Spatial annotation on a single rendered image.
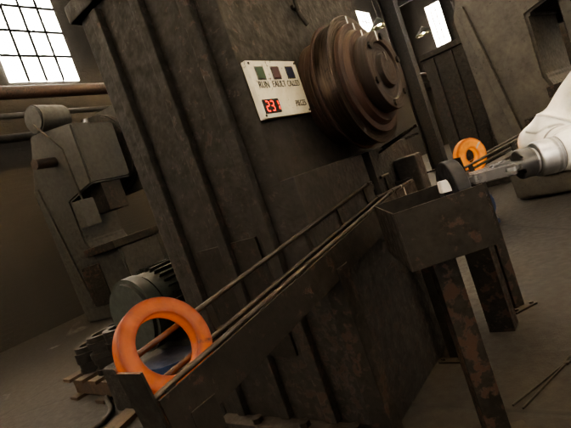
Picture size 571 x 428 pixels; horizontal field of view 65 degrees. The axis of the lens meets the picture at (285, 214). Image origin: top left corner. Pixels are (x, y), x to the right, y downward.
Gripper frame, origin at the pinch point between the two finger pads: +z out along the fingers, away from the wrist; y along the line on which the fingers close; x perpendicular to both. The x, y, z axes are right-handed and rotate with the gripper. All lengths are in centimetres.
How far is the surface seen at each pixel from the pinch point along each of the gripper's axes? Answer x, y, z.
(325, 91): 37, 36, 20
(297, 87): 42, 39, 29
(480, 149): 2, 85, -42
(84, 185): 74, 387, 274
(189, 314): -7, -29, 64
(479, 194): -2.2, -15.2, -0.2
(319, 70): 44, 36, 20
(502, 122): 9, 286, -144
